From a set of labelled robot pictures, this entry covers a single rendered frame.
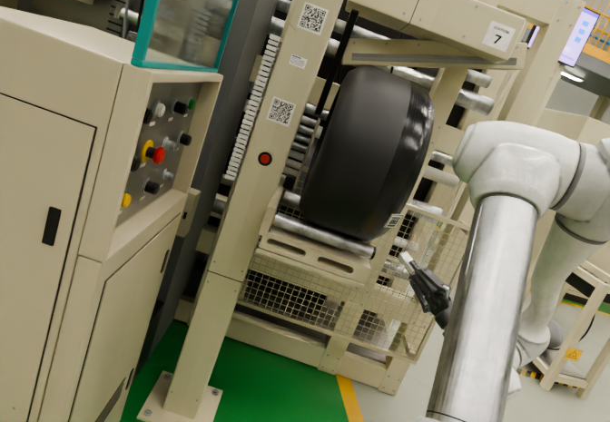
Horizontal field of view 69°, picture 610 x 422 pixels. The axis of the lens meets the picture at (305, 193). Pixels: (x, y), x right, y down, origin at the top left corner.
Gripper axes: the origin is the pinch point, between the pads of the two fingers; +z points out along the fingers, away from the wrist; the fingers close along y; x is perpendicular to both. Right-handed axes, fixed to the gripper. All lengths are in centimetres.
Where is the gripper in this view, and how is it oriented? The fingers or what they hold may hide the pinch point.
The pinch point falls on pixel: (408, 262)
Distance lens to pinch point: 134.8
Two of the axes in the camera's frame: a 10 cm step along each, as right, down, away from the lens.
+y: -2.7, 6.6, 7.0
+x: 8.3, -2.0, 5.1
